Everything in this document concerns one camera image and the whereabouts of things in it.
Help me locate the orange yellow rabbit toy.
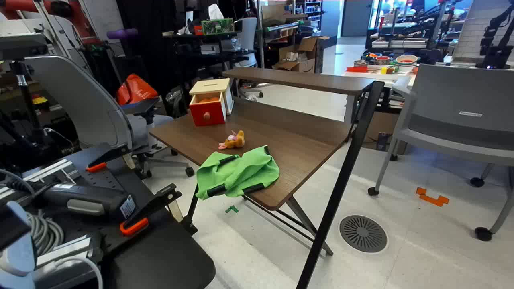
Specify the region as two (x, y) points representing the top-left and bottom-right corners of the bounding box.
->
(217, 128), (248, 152)

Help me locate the wooden box with red drawer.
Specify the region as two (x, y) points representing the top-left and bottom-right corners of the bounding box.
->
(188, 77), (235, 128)

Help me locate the brown desk with black legs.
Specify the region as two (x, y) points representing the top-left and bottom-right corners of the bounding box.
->
(150, 67), (387, 289)

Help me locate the green cloth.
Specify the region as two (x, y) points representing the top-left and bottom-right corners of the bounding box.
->
(195, 144), (283, 202)

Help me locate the cardboard boxes stack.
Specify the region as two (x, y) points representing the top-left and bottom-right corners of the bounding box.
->
(272, 35), (322, 73)

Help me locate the green box on shelf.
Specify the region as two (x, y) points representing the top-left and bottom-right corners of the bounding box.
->
(201, 16), (237, 37)

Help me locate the orange bag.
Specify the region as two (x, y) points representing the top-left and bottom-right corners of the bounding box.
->
(114, 72), (161, 107)

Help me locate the round metal floor drain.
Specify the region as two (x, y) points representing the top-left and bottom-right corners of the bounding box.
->
(338, 213), (389, 255)

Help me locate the black base platform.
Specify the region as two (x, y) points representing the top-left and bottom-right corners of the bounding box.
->
(79, 168), (217, 289)

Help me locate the purple roll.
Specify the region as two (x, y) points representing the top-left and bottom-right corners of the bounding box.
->
(106, 27), (140, 41)

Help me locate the black gray handheld device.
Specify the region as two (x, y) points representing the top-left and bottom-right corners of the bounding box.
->
(41, 183), (139, 220)

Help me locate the gray office chair with wheels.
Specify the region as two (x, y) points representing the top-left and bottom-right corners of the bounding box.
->
(23, 54), (196, 181)

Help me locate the gray plastic chair with castors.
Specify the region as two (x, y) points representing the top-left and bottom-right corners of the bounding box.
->
(367, 62), (514, 242)

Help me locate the large black clamp orange handle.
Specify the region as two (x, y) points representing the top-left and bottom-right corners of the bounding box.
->
(118, 181), (185, 239)

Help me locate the small black clamp orange handle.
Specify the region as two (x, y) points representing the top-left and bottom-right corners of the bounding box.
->
(84, 143), (132, 175)

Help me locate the orange floor bracket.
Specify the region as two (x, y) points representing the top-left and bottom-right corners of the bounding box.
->
(415, 184), (452, 208)

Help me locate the gray coiled cable bundle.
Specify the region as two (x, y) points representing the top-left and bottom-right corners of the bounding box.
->
(24, 208), (68, 257)

